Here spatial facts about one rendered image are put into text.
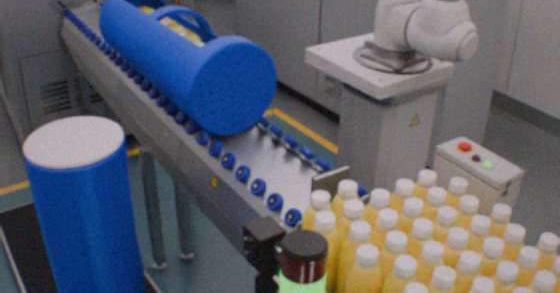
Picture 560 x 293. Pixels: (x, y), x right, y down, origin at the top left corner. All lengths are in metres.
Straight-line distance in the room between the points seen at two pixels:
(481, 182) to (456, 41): 0.59
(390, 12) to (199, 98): 0.72
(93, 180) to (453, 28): 1.13
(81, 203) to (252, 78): 0.59
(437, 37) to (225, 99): 0.68
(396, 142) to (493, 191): 0.77
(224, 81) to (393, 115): 0.64
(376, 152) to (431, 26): 0.51
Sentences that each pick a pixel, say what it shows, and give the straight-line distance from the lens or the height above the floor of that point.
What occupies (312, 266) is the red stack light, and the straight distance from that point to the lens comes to 0.74.
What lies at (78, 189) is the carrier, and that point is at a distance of 1.45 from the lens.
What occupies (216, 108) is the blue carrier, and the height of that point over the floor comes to 1.05.
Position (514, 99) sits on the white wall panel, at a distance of 4.36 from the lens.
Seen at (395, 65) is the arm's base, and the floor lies 1.06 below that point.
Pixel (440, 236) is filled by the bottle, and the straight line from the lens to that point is 1.14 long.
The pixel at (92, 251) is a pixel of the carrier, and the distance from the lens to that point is 1.56.
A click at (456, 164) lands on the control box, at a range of 1.34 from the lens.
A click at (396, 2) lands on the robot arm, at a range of 1.90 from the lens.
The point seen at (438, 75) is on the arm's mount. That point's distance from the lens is 2.02.
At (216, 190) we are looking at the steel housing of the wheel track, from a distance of 1.56.
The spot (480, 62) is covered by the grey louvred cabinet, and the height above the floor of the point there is 0.69.
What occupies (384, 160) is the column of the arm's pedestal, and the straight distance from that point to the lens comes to 2.02.
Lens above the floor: 1.73
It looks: 28 degrees down
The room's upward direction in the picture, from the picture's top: 2 degrees clockwise
